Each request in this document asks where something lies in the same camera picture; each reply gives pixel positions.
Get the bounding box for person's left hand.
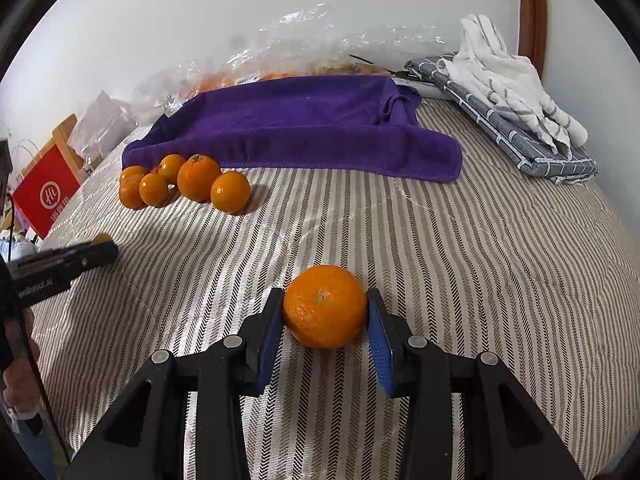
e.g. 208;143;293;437
3;320;40;414

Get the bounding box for red paper bag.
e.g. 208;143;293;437
13;144;79;238

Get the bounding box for orange leftmost front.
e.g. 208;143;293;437
118;174;145;210

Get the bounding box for orange leftmost back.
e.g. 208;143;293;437
119;165;149;183

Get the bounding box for cardboard box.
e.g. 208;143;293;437
17;114;93;183

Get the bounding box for small orange front middle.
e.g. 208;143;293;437
139;174;168;207

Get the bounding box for small orange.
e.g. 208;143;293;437
139;174;168;207
157;154;186;184

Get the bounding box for striped bed cover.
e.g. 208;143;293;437
34;100;639;479

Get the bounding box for small orange back middle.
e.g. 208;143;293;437
157;154;186;184

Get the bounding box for large orange with stem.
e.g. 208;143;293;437
177;154;221;203

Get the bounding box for orange rightmost of group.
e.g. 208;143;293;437
210;171;252;214

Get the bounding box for folded blue grid cloth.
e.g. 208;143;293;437
405;56;599;183

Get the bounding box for purple towel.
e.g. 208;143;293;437
122;75;462;183

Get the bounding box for clear plastic bag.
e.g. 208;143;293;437
131;3;447;125

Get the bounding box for white grey striped towel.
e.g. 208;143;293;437
436;14;588;158

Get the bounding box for brown wooden frame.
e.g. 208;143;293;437
518;0;548;76

